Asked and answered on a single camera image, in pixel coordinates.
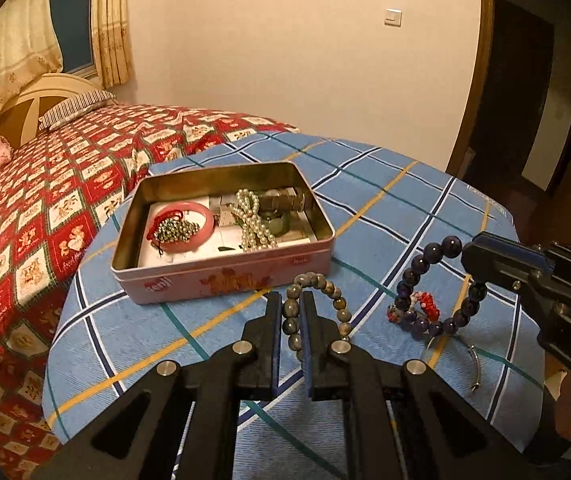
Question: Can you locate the purple bead bracelet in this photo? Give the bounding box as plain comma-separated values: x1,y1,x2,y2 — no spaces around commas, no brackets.
387,234,489,338

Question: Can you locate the grey-green bead bracelet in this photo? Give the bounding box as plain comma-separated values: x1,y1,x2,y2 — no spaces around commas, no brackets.
281,271,354,363

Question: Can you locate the white pearl necklace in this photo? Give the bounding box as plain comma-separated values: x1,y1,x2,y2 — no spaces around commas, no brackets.
226,187,279,253

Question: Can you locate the pink bangle bracelet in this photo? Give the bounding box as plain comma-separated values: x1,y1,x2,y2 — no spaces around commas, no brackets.
145,199,216,254

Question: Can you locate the green jade bangle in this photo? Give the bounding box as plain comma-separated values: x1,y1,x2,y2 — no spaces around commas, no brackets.
259,190,299,237

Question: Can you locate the blue plaid cloth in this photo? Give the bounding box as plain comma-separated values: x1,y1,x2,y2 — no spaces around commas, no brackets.
42,131,544,479

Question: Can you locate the silver thin bangle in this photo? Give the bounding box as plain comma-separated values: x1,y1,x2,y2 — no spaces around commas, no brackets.
421,335,482,393

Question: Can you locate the paper card in tin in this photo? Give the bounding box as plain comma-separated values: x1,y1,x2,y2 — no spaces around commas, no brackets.
136,186,317,267

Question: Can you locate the pink metal tin box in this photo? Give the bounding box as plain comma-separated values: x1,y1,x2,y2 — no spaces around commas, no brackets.
112,162,336,304

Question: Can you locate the red patterned bedspread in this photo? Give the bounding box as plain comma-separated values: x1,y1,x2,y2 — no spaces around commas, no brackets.
0,103,287,479

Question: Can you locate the grey checked pillow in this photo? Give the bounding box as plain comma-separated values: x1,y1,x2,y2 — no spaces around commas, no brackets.
39,90,116,131

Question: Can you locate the cream wooden headboard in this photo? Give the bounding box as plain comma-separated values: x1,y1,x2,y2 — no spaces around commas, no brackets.
0,73,100,148

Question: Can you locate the right yellow curtain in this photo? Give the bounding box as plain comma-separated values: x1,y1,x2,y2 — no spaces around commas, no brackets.
90,0,133,89

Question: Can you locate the yellow curtain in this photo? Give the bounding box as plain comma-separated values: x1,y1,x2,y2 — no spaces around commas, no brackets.
0,0,63,113
90,0,133,89

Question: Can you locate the left yellow curtain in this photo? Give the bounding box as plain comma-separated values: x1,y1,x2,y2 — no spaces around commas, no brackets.
0,0,63,113

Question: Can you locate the window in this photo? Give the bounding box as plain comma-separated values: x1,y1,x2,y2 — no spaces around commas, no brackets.
50,0,94,76

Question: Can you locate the dark wooden door frame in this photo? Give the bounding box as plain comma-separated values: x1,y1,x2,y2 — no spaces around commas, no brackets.
448,0,571,245

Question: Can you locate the white wall switch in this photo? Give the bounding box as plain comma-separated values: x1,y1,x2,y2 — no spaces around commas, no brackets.
384,9,403,27

